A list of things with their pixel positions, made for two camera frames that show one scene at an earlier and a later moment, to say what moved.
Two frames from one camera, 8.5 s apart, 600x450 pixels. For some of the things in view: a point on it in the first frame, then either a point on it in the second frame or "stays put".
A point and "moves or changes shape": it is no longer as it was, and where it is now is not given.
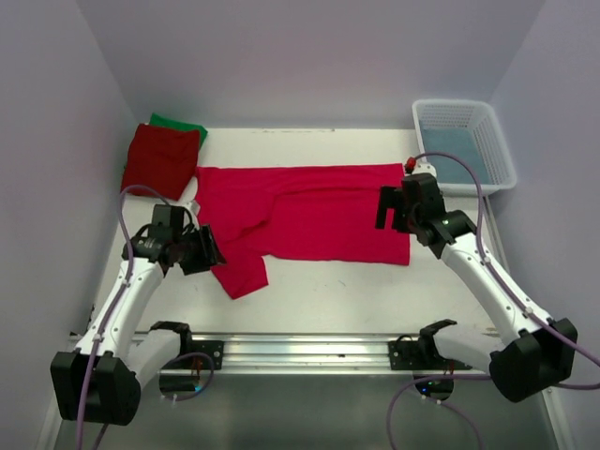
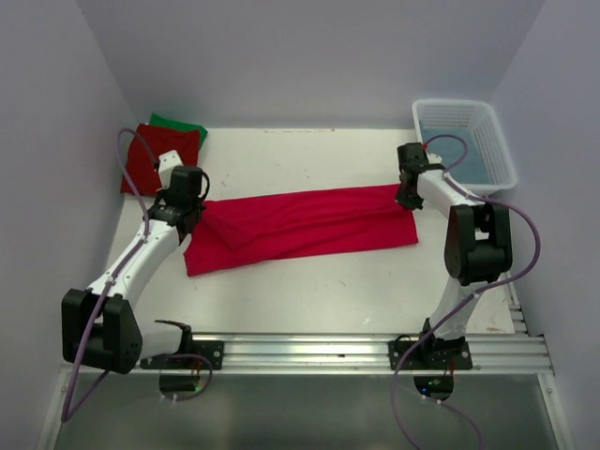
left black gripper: (208, 251) -> (162, 194)
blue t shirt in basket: (461, 142) stays put
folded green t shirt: (159, 120) stays put
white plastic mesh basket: (469, 128) stays put
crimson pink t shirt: (324, 212) moves or changes shape
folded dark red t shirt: (162, 158) stays put
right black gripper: (392, 197) -> (408, 202)
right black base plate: (420, 355) stays put
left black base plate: (214, 349) stays put
